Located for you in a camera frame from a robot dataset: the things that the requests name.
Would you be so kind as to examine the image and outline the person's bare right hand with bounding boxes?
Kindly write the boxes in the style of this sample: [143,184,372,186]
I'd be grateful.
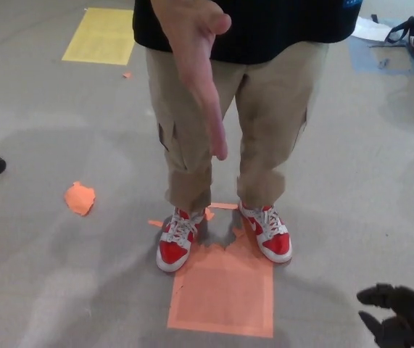
[144,0,233,162]

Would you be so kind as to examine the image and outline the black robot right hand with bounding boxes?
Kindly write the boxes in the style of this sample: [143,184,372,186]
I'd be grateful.
[357,283,414,348]

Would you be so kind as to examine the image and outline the yellow square floor marker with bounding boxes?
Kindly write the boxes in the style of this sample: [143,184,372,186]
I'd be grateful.
[61,7,135,66]

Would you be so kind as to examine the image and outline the black t-shirt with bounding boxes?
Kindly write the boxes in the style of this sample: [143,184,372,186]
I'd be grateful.
[133,0,360,65]

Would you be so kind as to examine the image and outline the khaki cargo trousers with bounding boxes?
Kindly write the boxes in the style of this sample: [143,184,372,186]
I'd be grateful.
[144,38,329,213]

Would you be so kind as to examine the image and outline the crumpled orange paper piece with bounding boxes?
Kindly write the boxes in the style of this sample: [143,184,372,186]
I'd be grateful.
[64,181,96,218]

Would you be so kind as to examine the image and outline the red white left sneaker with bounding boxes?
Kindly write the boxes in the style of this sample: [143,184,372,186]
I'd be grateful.
[238,200,294,262]

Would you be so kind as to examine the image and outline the red white sneaker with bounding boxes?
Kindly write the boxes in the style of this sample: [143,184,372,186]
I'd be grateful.
[238,200,294,262]
[155,206,207,273]

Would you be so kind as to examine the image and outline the blue square floor marker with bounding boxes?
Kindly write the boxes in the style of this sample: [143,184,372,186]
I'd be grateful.
[347,34,414,76]

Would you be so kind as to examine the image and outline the white paper sheet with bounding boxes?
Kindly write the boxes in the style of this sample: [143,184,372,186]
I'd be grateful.
[351,16,396,43]

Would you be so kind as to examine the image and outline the orange square floor marker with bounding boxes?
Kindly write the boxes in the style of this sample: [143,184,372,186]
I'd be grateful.
[166,202,275,339]

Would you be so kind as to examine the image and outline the red white right sneaker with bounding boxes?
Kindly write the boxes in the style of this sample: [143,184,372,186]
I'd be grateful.
[155,206,207,273]

